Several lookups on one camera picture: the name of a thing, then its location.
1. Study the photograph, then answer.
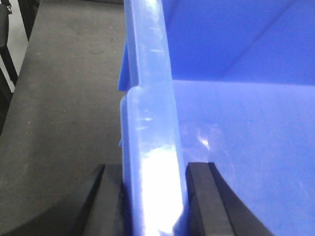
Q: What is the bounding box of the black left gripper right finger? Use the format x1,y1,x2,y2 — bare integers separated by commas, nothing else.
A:
186,163,272,236

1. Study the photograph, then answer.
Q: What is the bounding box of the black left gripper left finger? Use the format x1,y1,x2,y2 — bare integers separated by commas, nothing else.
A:
83,164,130,236

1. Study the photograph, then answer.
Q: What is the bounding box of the large blue plastic bin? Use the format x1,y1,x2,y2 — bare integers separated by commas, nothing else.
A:
118,0,315,236

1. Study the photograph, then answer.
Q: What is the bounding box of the black conveyor belt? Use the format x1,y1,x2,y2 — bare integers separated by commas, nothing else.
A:
0,0,126,234

